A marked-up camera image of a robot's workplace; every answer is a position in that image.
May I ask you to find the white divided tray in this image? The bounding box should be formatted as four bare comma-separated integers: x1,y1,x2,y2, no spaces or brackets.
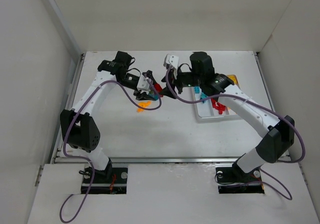
191,74,241,123

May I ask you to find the orange half round brick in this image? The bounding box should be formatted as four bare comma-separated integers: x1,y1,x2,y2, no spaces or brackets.
139,100,152,109

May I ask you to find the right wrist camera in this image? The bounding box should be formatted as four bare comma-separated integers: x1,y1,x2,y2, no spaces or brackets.
163,54,179,69

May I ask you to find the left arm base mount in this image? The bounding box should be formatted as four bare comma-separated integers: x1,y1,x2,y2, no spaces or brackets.
78,167,128,195

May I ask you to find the teal and red square brick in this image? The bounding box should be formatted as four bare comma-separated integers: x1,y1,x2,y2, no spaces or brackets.
193,86,202,94

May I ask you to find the teal long brick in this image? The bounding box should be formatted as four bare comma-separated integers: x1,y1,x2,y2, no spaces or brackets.
148,92,159,101

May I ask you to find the aluminium frame rail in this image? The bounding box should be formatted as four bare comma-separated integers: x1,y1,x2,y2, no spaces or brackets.
49,156,292,164

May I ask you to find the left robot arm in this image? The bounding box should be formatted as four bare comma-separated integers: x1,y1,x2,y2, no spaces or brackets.
60,51,157,178

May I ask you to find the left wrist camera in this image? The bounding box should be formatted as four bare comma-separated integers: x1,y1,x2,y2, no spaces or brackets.
136,75,151,91

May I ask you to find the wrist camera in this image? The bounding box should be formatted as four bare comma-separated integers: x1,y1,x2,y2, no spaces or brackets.
136,75,151,91
163,54,179,69

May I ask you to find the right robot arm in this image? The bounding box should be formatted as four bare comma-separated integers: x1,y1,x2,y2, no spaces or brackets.
161,51,295,177

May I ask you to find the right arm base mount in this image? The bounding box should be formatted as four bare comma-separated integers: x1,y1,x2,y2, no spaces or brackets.
214,166,265,194

